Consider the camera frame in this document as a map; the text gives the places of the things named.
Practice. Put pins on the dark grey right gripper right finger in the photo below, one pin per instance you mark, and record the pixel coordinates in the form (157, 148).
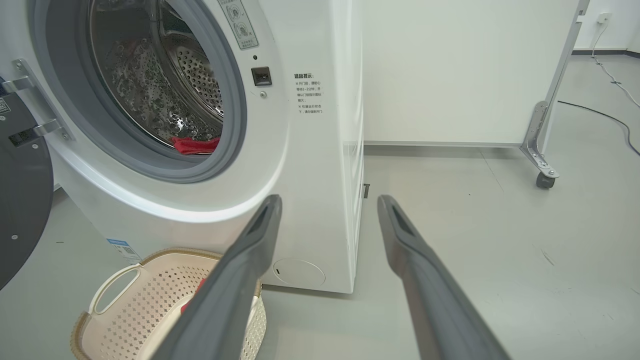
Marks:
(435, 305)

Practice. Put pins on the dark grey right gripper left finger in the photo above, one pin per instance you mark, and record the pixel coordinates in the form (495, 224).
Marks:
(225, 305)

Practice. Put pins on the red garment with white stripes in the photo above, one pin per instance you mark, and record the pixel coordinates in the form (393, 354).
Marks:
(192, 297)

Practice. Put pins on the red garment with Bulls print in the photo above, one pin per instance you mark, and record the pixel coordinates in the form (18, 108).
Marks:
(195, 145)

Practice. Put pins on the cream perforated laundry basket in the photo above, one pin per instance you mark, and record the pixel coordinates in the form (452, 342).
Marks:
(135, 320)

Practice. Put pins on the white front-load washing machine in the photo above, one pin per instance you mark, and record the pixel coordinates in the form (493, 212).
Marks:
(310, 165)

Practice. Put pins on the silver metal door hinge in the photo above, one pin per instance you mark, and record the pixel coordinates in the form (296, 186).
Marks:
(30, 90)

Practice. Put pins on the blue energy label sticker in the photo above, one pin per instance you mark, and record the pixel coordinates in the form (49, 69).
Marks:
(123, 250)

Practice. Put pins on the black caster wheel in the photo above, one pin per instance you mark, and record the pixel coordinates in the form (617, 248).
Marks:
(545, 181)

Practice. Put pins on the white rolling partition panel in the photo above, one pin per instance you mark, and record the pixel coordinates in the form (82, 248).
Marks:
(450, 70)

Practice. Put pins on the grey warning sticker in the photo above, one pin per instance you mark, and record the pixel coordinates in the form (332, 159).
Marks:
(239, 22)

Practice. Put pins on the white wall outlet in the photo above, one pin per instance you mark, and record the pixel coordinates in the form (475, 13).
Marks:
(604, 17)

